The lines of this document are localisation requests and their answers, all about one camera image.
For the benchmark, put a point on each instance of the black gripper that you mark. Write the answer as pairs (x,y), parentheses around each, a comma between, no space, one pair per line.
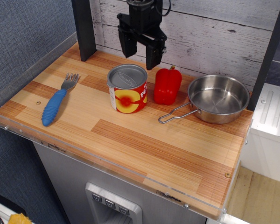
(142,24)

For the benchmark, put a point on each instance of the red peach can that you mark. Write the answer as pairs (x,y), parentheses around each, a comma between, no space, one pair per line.
(127,88)

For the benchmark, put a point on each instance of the red bell pepper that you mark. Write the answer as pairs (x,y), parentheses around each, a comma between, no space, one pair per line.
(167,84)

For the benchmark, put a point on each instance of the small steel pan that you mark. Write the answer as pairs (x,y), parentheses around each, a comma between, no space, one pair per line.
(215,99)

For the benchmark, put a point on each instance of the grey toy fridge cabinet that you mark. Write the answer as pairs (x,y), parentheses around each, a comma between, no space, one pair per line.
(69,177)

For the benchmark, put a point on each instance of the white toy sink unit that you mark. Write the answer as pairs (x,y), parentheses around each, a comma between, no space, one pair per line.
(261,151)

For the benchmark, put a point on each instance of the white black tray corner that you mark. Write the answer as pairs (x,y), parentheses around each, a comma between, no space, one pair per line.
(8,208)

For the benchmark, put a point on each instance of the yellow sponge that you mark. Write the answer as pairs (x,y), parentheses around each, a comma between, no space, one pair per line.
(19,219)

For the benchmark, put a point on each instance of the dark grey left post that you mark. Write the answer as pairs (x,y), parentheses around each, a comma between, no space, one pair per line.
(84,28)

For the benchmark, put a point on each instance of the dark grey post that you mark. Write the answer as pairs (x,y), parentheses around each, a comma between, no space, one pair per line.
(84,28)
(270,52)

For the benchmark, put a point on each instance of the blue handled fork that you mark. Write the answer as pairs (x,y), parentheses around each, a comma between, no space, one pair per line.
(51,109)

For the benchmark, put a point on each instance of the dark grey right post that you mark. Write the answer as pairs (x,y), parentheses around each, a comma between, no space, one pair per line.
(270,52)

